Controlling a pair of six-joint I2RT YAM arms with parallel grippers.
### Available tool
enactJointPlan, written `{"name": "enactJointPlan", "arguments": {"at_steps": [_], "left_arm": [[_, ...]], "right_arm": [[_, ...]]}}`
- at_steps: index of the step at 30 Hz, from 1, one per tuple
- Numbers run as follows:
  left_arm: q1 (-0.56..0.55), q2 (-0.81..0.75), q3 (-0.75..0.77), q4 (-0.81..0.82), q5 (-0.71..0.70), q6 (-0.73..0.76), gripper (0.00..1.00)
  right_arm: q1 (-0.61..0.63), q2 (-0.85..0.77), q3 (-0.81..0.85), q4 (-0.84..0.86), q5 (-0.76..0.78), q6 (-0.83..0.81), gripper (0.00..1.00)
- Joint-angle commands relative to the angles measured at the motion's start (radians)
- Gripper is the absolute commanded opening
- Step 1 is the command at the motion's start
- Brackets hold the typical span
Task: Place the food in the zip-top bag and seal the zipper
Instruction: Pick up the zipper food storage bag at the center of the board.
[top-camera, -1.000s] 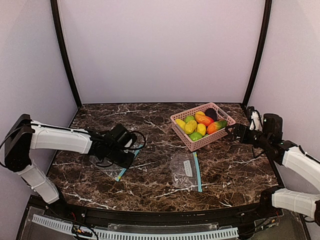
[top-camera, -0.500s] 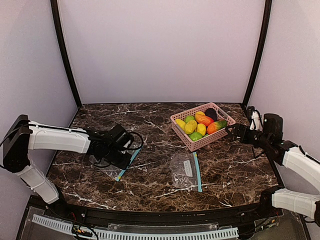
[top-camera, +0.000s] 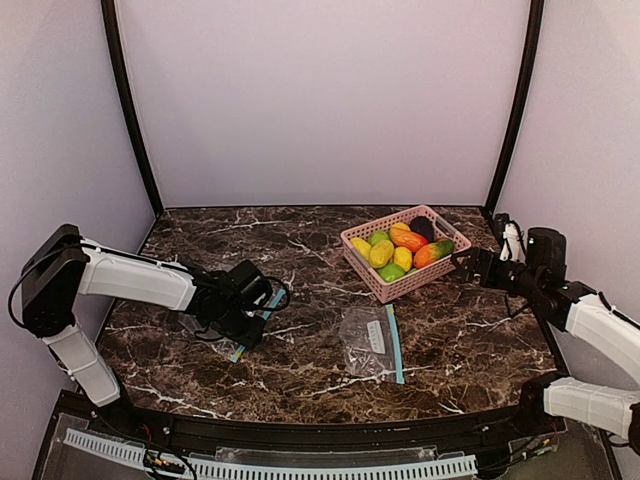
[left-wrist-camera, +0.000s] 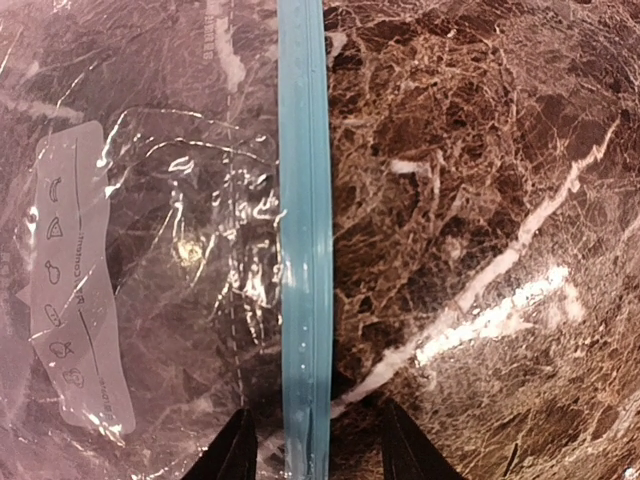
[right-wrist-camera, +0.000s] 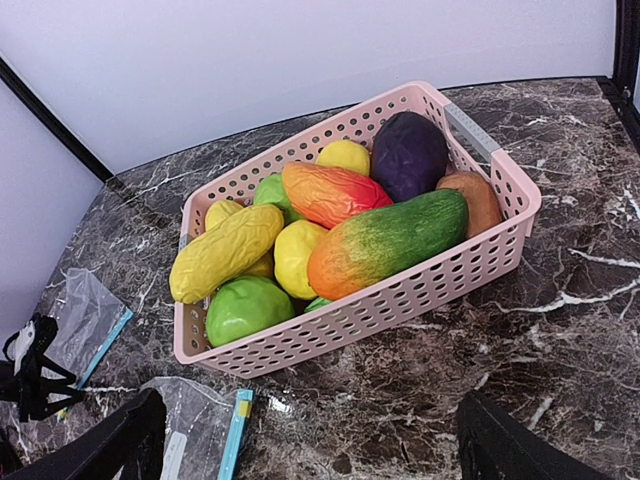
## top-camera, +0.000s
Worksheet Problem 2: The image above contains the black corner frame post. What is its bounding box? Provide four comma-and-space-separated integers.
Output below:
484, 0, 545, 215
100, 0, 165, 218

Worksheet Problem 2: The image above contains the black left corner frame post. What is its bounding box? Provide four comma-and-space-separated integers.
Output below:
100, 0, 165, 218

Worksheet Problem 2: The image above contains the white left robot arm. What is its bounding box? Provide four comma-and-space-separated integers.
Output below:
7, 224, 276, 408

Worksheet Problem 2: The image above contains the pink perforated plastic basket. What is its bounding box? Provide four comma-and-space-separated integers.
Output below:
340, 205, 472, 303

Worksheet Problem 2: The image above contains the green orange toy mango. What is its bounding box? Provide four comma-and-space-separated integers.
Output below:
413, 239, 455, 269

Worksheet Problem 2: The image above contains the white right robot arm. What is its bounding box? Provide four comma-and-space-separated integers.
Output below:
451, 227, 639, 451

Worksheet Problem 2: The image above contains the small yellow toy lemon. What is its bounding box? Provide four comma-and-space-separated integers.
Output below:
393, 247, 413, 272

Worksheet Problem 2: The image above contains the green toy lime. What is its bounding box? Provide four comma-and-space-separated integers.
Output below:
368, 230, 389, 246
377, 263, 406, 283

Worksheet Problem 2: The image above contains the white slotted cable duct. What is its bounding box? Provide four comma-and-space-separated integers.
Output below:
63, 428, 479, 480

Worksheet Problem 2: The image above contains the yellow toy banana piece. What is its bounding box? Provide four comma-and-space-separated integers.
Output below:
350, 237, 372, 262

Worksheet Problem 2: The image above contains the large yellow toy fruit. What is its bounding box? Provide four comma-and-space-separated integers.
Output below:
369, 240, 395, 269

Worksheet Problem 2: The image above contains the clear zip bag on table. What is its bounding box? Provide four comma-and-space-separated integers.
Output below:
339, 304, 405, 385

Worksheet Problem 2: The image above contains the dark purple toy fruit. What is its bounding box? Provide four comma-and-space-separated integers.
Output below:
409, 216, 436, 243

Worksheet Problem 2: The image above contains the clear zip bag yellow slider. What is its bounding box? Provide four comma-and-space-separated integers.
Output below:
177, 288, 289, 363

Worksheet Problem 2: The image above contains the black right corner frame post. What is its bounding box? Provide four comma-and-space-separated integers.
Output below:
484, 0, 545, 215

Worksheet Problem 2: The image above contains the yellow toy fruit front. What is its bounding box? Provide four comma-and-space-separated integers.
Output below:
391, 222, 411, 231

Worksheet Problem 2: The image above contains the red orange toy mango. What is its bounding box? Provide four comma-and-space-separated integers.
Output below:
389, 227, 428, 253

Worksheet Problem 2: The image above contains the black front frame rail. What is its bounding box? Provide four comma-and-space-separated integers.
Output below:
44, 389, 601, 456

